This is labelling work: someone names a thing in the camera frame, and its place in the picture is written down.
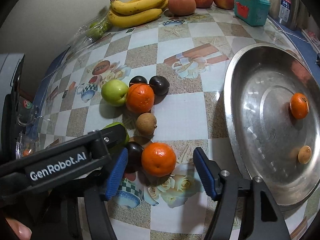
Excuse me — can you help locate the dark plum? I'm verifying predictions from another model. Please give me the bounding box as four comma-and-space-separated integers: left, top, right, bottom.
149, 75, 170, 96
125, 141, 144, 173
129, 75, 148, 87

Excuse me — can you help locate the orange with sticker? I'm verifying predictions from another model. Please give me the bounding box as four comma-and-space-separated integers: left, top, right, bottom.
141, 142, 176, 177

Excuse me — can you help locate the orange tangerine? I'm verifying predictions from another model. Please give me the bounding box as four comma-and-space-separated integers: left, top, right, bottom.
290, 93, 309, 120
125, 83, 155, 114

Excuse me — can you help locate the person's hand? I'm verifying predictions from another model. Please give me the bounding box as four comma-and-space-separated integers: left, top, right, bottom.
6, 218, 32, 240

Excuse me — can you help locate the clear box of kumquats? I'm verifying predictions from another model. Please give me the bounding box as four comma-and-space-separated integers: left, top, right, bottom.
15, 132, 40, 159

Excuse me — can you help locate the glass mug with sticker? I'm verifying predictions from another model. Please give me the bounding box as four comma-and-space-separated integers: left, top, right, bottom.
17, 96, 39, 127

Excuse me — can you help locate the checkered printed tablecloth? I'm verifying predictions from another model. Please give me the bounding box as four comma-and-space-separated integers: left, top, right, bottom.
24, 7, 320, 240

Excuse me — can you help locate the large steel plate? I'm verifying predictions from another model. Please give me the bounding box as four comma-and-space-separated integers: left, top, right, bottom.
223, 44, 319, 211

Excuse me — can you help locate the clear box of green fruit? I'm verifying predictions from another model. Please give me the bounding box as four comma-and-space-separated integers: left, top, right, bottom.
67, 13, 112, 53

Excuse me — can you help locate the yellow banana bunch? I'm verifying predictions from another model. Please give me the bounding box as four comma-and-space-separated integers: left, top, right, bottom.
107, 0, 169, 28

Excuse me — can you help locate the teal box with red crab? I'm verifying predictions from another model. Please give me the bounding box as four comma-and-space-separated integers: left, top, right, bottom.
234, 0, 270, 27

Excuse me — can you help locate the front red apple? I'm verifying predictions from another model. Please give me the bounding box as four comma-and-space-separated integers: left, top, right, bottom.
168, 0, 196, 16

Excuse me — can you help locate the stainless steel kettle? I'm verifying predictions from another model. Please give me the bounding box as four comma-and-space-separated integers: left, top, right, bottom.
268, 0, 309, 30

